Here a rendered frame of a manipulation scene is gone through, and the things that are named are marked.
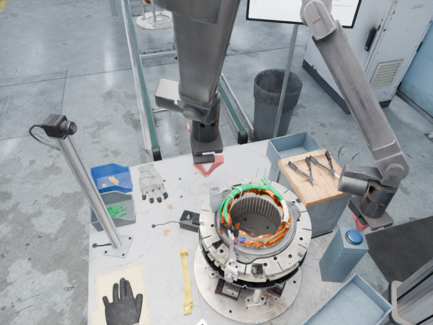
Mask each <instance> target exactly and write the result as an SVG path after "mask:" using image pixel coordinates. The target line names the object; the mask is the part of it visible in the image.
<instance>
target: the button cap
mask: <svg viewBox="0 0 433 325"><path fill-rule="evenodd" d="M347 238H348V239H349V240H350V241H351V242H353V243H355V244H357V243H360V242H361V240H362V237H361V234H360V233H359V232H357V231H354V230H351V231H349V232H348V234H347Z"/></svg>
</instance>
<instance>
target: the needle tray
mask: <svg viewBox="0 0 433 325"><path fill-rule="evenodd" d="M393 308H394V307H393V306H392V305H390V304H389V303H388V302H387V301H386V300H385V299H384V298H383V297H382V296H381V295H380V294H379V293H378V292H377V291H376V290H375V289H374V288H373V287H371V286H370V285H369V284H368V283H367V282H366V281H365V280H364V279H363V278H361V277H360V276H359V275H358V274H357V273H355V274H354V275H353V276H352V277H351V278H350V279H349V280H348V281H347V282H345V283H344V284H343V285H342V286H341V287H340V288H339V289H338V290H337V291H336V292H335V293H334V294H332V295H331V296H330V297H329V298H328V299H327V300H326V301H325V302H324V303H323V304H322V305H321V306H320V307H319V308H318V309H317V310H316V311H315V312H314V313H313V314H312V315H311V316H310V317H308V318H307V319H306V320H305V321H304V322H303V323H302V324H301V325H379V324H380V322H381V321H382V320H383V319H384V318H385V317H386V316H387V315H388V314H389V313H390V311H391V310H392V309H393Z"/></svg>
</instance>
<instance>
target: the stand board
mask: <svg viewBox="0 0 433 325"><path fill-rule="evenodd" d="M325 151H326V149H321V150H316V151H313V152H308V153H303V154H300V155H295V156H292V157H288V158H285V159H280V160H278V165H279V167H280V169H281V170H282V171H283V173H284V175H285V176H286V178H287V180H288V181H289V183H290V184H291V186H292V187H293V189H294V191H295V192H296V194H297V196H298V197H299V198H300V200H301V202H302V203H303V205H304V206H305V207H309V206H313V205H315V204H320V203H322V202H326V201H330V200H333V199H337V198H340V197H344V196H346V195H350V194H349V193H343V192H339V191H338V190H337V188H338V181H339V177H338V176H336V175H335V174H334V177H335V180H334V179H333V177H332V175H327V173H328V171H326V170H324V169H323V168H321V167H320V166H318V165H315V164H314V163H313V162H311V161H310V163H311V170H312V176H313V179H314V180H315V181H316V182H317V183H318V184H319V185H317V184H316V183H315V182H314V181H312V183H313V186H312V185H311V183H310V181H306V182H304V181H303V180H304V178H305V177H304V176H303V175H302V174H300V173H298V172H296V171H294V170H293V169H292V168H291V167H290V166H288V167H285V164H287V163H288V162H289V161H291V162H295V161H299V160H302V159H305V158H306V157H309V156H310V155H312V156H313V157H315V156H318V155H323V154H325ZM317 161H319V163H320V164H322V165H324V166H325V167H327V168H328V169H330V166H329V165H328V163H329V162H328V160H327V158H326V157H324V158H321V159H317ZM331 161H332V166H333V169H334V170H335V169H336V173H337V174H338V175H339V176H340V174H341V172H342V169H341V168H340V167H339V165H338V164H337V163H336V161H335V160H334V159H333V158H332V157H331ZM295 165H296V166H297V167H298V169H299V170H301V171H303V172H304V173H306V174H307V175H308V176H309V172H308V171H307V170H309V169H308V167H307V163H306V162H303V163H300V164H295Z"/></svg>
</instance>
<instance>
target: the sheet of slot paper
mask: <svg viewBox="0 0 433 325"><path fill-rule="evenodd" d="M122 277H124V278H125V279H126V280H129V282H130V284H131V288H132V291H133V295H134V298H135V297H136V295H137V294H138V293H141V294H143V301H142V311H141V315H140V320H139V325H149V324H151V318H150V313H149V305H148V297H147V292H146V284H145V279H144V271H143V266H142V262H140V263H138V264H134V265H131V266H127V267H124V268H121V269H117V270H113V271H109V272H107V273H103V274H100V275H96V276H95V305H96V310H95V311H91V325H106V319H105V312H104V309H105V307H104V304H103V301H102V297H103V296H107V297H108V300H109V302H110V303H111V302H113V299H112V290H113V284H114V283H116V282H117V283H118V284H119V281H120V279H121V278H122ZM119 298H120V293H119Z"/></svg>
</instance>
